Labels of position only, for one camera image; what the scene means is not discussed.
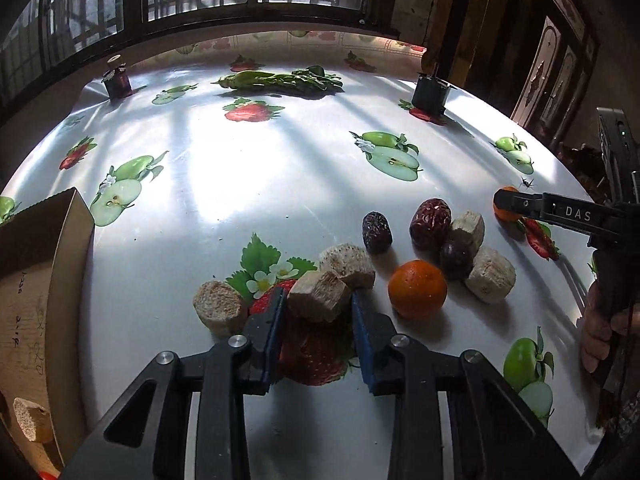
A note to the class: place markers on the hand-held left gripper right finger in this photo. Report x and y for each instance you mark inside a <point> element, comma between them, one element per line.
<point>362,342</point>

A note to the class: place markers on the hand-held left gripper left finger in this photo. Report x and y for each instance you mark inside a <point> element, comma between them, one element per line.
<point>272,332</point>

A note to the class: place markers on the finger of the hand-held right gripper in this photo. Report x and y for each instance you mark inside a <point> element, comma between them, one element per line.
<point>570,212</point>

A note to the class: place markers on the beige sugarcane piece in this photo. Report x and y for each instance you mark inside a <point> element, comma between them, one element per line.
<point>217,305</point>
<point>492,275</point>
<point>470,230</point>
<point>347,262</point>
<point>31,420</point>
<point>317,295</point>

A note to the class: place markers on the orange mandarin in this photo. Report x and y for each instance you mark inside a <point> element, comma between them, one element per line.
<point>417,290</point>
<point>506,214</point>

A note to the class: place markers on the dark wrinkled date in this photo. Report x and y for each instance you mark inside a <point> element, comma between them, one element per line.
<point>376,232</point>

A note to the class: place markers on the dark purple plum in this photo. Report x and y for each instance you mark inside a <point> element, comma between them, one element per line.
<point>456,260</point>

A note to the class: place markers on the red jujube date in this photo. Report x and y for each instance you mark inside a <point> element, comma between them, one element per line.
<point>430,225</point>

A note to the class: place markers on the brown cardboard box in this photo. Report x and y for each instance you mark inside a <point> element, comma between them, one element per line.
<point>35,300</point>

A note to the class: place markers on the red tomato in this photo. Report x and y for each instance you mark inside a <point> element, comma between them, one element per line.
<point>50,475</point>

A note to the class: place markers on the person's right hand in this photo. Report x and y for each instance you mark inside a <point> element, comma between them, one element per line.
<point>595,325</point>

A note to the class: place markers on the carved wooden door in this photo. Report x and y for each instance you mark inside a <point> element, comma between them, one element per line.
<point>555,60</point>

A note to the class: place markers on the small black pot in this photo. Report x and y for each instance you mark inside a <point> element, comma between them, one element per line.
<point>430,95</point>

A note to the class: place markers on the green leafy vegetable bundle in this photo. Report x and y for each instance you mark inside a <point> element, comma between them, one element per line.
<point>285,80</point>

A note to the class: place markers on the green bottle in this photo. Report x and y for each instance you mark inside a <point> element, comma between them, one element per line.
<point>368,5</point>

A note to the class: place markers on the dark jar with white cap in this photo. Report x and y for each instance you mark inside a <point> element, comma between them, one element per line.
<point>117,82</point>

